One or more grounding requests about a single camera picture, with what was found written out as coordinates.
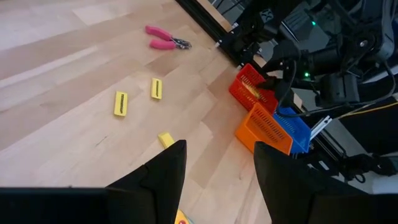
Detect pink-handled pliers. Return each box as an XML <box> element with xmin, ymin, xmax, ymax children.
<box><xmin>144</xmin><ymin>25</ymin><xmax>193</xmax><ymax>51</ymax></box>

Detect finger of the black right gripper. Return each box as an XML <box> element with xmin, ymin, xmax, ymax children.
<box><xmin>255</xmin><ymin>75</ymin><xmax>281</xmax><ymax>91</ymax></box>
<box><xmin>275</xmin><ymin>77</ymin><xmax>295</xmax><ymax>105</ymax></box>

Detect orange plastic basket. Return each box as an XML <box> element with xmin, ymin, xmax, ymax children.
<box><xmin>234</xmin><ymin>102</ymin><xmax>294</xmax><ymax>156</ymax></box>

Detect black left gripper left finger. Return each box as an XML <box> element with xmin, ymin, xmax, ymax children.
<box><xmin>105</xmin><ymin>139</ymin><xmax>188</xmax><ymax>224</ymax></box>

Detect silver aluminium bracket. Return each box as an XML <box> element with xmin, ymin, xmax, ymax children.
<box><xmin>310</xmin><ymin>115</ymin><xmax>333</xmax><ymax>141</ymax></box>

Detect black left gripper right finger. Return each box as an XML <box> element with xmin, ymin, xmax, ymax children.
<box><xmin>253</xmin><ymin>141</ymin><xmax>398</xmax><ymax>224</ymax></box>

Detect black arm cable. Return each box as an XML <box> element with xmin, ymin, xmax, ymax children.
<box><xmin>273</xmin><ymin>58</ymin><xmax>398</xmax><ymax>119</ymax></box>

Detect blue plastic basket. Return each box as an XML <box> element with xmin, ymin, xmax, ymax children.
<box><xmin>272</xmin><ymin>106</ymin><xmax>312</xmax><ymax>155</ymax></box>

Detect yellow cable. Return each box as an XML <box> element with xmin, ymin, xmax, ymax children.
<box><xmin>337</xmin><ymin>101</ymin><xmax>398</xmax><ymax>121</ymax></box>

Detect yellow eraser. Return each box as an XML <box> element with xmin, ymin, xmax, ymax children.
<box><xmin>247</xmin><ymin>83</ymin><xmax>262</xmax><ymax>100</ymax></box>
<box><xmin>113</xmin><ymin>90</ymin><xmax>129</xmax><ymax>118</ymax></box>
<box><xmin>150</xmin><ymin>77</ymin><xmax>164</xmax><ymax>101</ymax></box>
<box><xmin>157</xmin><ymin>131</ymin><xmax>176</xmax><ymax>149</ymax></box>

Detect black cable bundle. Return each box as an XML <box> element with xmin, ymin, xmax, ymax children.
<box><xmin>338</xmin><ymin>153</ymin><xmax>398</xmax><ymax>184</ymax></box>

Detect red plastic basket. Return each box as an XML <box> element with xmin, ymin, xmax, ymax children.
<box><xmin>228</xmin><ymin>63</ymin><xmax>279</xmax><ymax>115</ymax></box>

